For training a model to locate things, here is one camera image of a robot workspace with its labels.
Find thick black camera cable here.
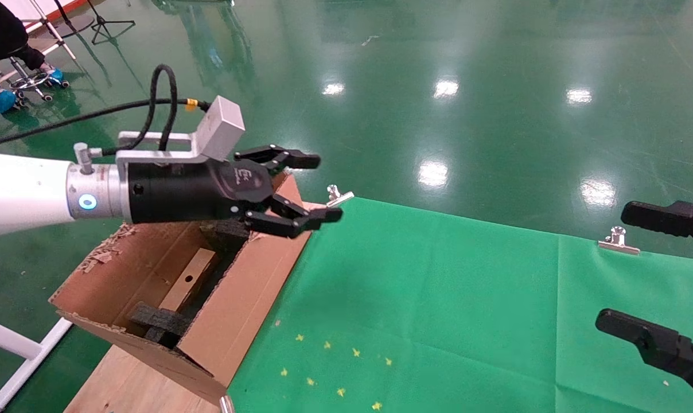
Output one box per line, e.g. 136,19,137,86
0,64,211,152

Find large green table cloth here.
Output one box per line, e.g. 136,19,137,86
226,197,693,413

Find white stand legs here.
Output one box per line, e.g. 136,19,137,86
14,0,77,61

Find person in black clothes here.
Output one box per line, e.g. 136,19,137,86
0,0,46,96

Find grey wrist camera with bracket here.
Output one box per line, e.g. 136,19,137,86
116,95,246,167

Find chrome swivel stool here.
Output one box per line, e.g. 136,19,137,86
7,54,56,104

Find black foam block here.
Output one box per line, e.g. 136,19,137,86
127,301,196,348
200,220,251,254

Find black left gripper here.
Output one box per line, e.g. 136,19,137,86
126,144,344,239

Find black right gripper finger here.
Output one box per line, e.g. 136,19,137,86
595,309,693,406
620,200,693,254

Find white metal table frame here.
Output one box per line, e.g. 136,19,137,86
0,314,74,413

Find brown cardboard box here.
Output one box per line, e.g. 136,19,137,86
159,247,220,314

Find large open cardboard carton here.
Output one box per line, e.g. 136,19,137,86
48,172,327,406

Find black tripod stand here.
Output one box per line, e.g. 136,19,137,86
87,0,137,46

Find black round-base stand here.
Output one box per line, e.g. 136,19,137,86
52,0,97,39

